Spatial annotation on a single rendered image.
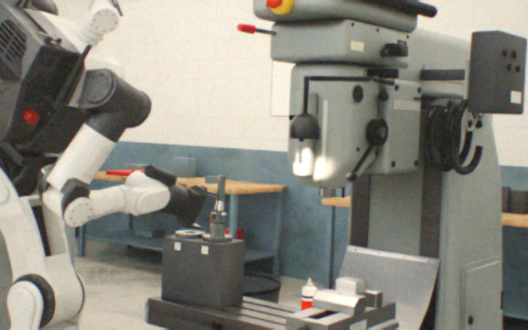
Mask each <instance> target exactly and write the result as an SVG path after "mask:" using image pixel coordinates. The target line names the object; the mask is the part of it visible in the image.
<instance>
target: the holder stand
mask: <svg viewBox="0 0 528 330"><path fill-rule="evenodd" d="M244 247H245V241H244V240H238V239H233V237H232V236H230V235H225V236H221V237H215V236H210V233H209V235H206V234H205V232H204V231H201V230H179V231H176V235H174V236H165V237H164V238H163V244H162V278H161V298H165V299H170V300H174V301H180V302H185V303H189V304H194V305H199V306H204V307H209V308H214V309H218V310H220V309H224V308H226V307H229V306H232V305H236V304H239V303H241V302H242V301H243V276H244Z"/></svg>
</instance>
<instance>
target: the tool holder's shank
mask: <svg viewBox="0 0 528 330"><path fill-rule="evenodd" d="M216 194H217V196H216V199H215V205H214V209H215V213H216V214H223V213H224V211H225V210H226V209H225V194H226V175H217V188H216Z"/></svg>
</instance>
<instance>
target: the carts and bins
mask: <svg viewBox="0 0 528 330"><path fill-rule="evenodd" d="M280 289H281V283H280V282H279V281H278V280H277V279H274V278H272V277H267V276H262V275H257V274H247V273H244V276H243V296H245V297H250V298H254V299H259V300H262V301H267V302H272V303H276V304H278V301H279V292H280Z"/></svg>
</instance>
